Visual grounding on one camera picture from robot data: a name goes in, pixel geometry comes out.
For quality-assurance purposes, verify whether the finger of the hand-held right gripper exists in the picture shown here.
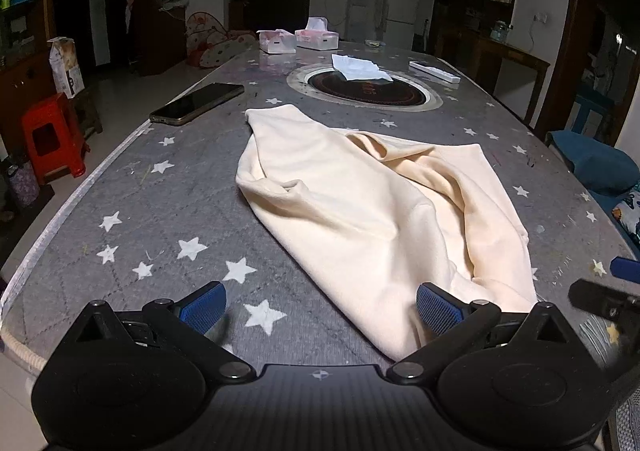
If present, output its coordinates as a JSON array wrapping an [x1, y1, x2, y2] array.
[[569, 279, 640, 324], [611, 256, 640, 282]]

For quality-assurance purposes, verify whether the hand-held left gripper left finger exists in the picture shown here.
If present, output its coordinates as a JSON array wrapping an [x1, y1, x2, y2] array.
[[60, 281, 257, 385]]

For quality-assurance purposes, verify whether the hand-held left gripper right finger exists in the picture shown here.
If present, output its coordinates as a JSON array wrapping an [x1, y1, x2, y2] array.
[[386, 282, 583, 384]]

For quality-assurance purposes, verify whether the cream garment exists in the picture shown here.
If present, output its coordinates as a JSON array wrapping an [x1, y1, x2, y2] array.
[[235, 104, 538, 362]]

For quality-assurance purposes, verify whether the butterfly print pillow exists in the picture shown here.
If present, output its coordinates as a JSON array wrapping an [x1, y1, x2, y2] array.
[[612, 181, 640, 244]]

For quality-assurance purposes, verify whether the blue sofa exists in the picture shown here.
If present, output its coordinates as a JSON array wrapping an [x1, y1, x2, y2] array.
[[545, 130, 640, 252]]

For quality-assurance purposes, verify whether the black smartphone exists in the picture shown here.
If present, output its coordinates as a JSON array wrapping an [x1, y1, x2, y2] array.
[[149, 82, 245, 126]]

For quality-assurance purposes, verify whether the floral patterned bin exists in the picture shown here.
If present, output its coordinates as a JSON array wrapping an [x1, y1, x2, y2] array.
[[2, 161, 41, 209]]

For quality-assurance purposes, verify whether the round black induction cooker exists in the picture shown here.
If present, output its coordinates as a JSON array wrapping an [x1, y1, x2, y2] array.
[[287, 62, 445, 109]]

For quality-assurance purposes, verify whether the red plastic stool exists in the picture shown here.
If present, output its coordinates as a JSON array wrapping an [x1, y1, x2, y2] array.
[[21, 94, 91, 184]]

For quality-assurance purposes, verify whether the white remote control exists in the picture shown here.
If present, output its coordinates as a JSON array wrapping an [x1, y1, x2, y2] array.
[[409, 60, 461, 84]]

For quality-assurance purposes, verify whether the dark wooden side table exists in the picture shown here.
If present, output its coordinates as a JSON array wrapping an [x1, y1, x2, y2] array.
[[435, 28, 551, 124]]

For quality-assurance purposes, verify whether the white tissue sheet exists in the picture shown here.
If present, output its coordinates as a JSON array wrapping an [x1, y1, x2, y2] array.
[[331, 52, 393, 83]]

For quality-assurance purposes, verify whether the patterned folding food cover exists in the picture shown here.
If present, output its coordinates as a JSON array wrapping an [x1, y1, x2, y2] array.
[[186, 11, 257, 68]]

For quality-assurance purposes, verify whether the small white plastic box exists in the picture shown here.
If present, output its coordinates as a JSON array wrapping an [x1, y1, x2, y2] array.
[[256, 28, 297, 54]]

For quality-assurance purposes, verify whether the large white pink tissue box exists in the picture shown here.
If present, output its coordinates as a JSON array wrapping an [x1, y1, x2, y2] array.
[[295, 17, 339, 50]]

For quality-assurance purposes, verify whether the white water dispenser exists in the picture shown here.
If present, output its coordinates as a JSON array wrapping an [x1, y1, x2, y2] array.
[[345, 0, 368, 42]]

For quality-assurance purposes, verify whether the dark wooden bookshelf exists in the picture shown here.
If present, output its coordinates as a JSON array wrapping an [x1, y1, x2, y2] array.
[[132, 0, 188, 77]]

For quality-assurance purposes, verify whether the white refrigerator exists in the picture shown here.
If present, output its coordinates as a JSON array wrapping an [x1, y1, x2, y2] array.
[[382, 0, 422, 51]]

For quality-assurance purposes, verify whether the brown wooden cabinet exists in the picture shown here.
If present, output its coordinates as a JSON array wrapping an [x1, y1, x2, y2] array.
[[0, 0, 56, 152]]

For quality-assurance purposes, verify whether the dark wooden door frame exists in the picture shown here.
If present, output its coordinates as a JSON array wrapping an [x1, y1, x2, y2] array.
[[532, 0, 640, 147]]

